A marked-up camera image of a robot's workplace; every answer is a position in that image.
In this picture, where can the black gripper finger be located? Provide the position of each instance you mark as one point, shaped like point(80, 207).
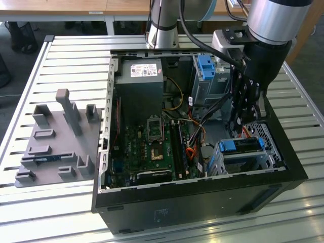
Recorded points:
point(261, 107)
point(244, 106)

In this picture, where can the hard disk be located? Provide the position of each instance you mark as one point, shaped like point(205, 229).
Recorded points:
point(243, 144)

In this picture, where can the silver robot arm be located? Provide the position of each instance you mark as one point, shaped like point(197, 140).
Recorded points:
point(278, 17)

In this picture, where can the metal disk bay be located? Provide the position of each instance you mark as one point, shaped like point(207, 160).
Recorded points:
point(243, 155)

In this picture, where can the black RAM slot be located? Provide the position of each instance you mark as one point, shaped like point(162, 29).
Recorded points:
point(182, 152)
point(174, 152)

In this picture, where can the metal drive cage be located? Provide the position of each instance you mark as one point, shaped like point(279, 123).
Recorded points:
point(202, 93)

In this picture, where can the brown wooden cabinet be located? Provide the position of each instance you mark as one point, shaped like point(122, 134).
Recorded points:
point(308, 43)

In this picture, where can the blue plastic latch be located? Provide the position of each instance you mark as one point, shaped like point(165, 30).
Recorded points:
point(206, 68)

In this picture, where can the round grey speaker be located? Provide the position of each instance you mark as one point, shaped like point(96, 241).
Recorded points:
point(208, 150)

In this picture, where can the grey power supply unit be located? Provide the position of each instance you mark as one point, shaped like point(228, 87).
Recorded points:
point(139, 91)

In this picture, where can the black graphics card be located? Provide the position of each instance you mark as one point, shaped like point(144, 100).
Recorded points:
point(154, 176)

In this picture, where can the black PC case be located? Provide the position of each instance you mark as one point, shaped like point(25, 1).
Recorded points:
point(177, 202)

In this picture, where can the green motherboard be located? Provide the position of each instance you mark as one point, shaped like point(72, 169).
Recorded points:
point(134, 152)

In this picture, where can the grey parts rack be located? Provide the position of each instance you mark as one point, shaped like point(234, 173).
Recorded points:
point(60, 141)

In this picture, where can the RAM stick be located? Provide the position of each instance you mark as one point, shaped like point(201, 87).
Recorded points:
point(48, 159)

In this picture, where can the black waste bin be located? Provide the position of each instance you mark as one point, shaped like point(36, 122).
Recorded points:
point(24, 36)

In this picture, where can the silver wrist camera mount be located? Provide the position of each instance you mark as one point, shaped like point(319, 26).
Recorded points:
point(222, 40)

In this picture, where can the wooden desk white frame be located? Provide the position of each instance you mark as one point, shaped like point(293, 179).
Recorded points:
point(126, 5)
point(50, 5)

